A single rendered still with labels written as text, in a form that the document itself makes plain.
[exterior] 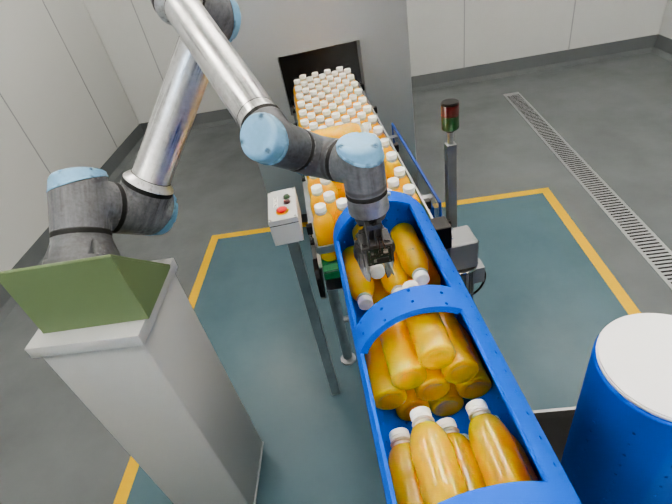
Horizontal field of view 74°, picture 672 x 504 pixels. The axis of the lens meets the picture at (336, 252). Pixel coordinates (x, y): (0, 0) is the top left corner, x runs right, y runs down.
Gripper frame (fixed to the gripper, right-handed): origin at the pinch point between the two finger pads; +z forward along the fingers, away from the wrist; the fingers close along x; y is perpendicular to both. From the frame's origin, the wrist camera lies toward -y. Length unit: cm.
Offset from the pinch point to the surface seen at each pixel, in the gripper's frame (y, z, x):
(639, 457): 44, 25, 43
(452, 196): -65, 25, 41
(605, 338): 26, 10, 45
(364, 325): 20.6, -4.5, -6.4
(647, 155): -198, 112, 233
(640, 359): 32, 10, 48
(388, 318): 23.8, -8.5, -1.6
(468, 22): -429, 48, 179
